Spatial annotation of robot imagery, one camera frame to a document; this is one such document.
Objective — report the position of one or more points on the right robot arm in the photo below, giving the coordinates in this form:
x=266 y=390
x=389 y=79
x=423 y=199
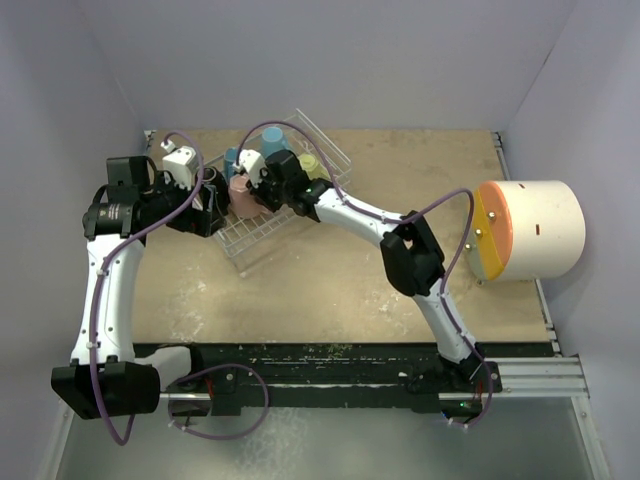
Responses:
x=412 y=257

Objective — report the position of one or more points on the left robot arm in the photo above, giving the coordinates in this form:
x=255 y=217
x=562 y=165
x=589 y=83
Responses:
x=104 y=375

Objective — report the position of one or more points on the dark blue mug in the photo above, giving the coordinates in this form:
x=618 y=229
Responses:
x=231 y=163

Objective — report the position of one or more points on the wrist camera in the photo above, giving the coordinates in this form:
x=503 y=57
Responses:
x=181 y=163
x=250 y=163

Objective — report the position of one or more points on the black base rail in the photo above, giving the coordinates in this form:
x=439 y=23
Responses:
x=408 y=376

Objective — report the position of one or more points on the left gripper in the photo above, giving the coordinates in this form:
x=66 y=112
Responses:
x=200 y=222

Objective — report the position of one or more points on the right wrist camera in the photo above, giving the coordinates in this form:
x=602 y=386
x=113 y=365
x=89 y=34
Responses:
x=250 y=163

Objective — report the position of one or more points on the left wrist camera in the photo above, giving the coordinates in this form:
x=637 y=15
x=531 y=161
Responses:
x=181 y=163

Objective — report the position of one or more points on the black mug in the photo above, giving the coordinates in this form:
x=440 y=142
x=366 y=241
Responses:
x=214 y=191

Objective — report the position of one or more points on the white cylinder orange lid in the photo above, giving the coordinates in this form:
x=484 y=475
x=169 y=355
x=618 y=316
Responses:
x=524 y=230

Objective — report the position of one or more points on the light blue mug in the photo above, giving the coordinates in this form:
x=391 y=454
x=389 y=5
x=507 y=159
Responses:
x=273 y=140

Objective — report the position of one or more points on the white wire dish rack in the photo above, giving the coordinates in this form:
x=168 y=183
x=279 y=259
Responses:
x=245 y=241

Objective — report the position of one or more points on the pink mug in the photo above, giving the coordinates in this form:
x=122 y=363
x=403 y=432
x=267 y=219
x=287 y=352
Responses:
x=242 y=203

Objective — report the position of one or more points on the yellow-green mug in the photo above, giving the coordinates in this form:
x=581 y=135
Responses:
x=313 y=167

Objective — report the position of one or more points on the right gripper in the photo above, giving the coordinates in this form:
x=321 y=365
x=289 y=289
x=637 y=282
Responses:
x=260 y=191

